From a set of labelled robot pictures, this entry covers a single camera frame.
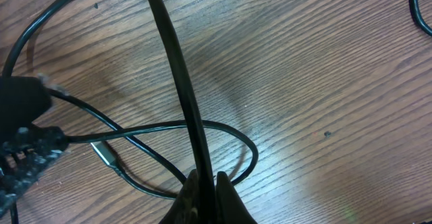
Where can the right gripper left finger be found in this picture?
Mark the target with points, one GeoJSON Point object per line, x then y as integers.
{"type": "Point", "coordinates": [185, 207]}

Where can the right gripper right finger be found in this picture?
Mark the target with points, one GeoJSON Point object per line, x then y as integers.
{"type": "Point", "coordinates": [231, 209]}

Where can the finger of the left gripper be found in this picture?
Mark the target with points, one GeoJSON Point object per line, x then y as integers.
{"type": "Point", "coordinates": [23, 100]}
{"type": "Point", "coordinates": [24, 158]}

